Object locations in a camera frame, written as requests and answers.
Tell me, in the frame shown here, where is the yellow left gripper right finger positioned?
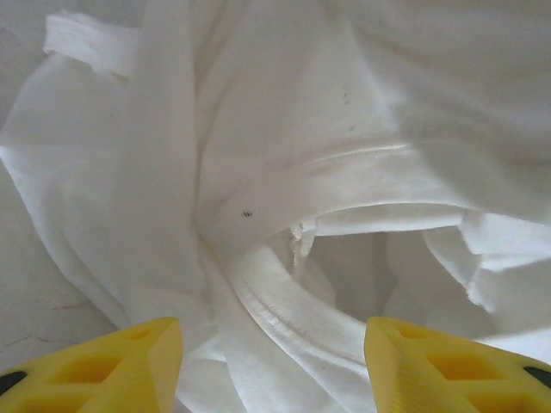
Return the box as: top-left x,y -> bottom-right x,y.
364,316 -> 551,413

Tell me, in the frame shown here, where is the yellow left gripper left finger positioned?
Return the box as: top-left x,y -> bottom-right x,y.
0,317 -> 184,413

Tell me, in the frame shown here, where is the white t-shirt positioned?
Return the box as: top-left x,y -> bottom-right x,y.
0,0 -> 551,413

